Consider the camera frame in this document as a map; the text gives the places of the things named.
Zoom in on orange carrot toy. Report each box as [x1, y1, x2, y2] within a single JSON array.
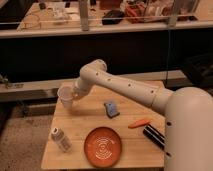
[[128, 119, 150, 129]]

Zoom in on wooden table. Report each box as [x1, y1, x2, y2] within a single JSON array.
[[41, 86, 164, 170]]

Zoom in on blue grey sponge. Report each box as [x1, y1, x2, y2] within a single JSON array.
[[104, 101, 120, 118]]

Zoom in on orange round plate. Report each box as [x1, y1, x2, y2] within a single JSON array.
[[84, 127, 122, 168]]

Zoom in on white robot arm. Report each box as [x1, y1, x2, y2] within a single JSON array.
[[73, 59, 213, 171]]

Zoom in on black rectangular box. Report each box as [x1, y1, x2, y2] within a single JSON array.
[[143, 124, 165, 149]]

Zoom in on black bag on bench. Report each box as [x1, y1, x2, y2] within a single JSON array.
[[102, 10, 124, 25]]

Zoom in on red tool on bench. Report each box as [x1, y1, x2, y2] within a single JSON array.
[[125, 3, 145, 23]]

